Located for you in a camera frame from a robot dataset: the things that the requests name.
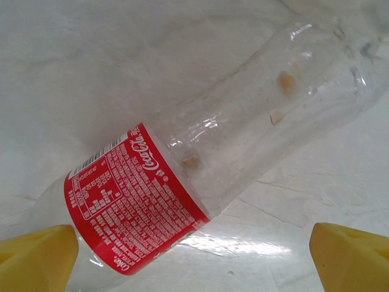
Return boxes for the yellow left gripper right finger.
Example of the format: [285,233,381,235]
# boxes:
[309,221,389,292]

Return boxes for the clear Coke bottle red cap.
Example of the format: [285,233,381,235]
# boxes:
[30,18,387,292]

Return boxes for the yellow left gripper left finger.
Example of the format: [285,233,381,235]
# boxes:
[0,224,80,292]

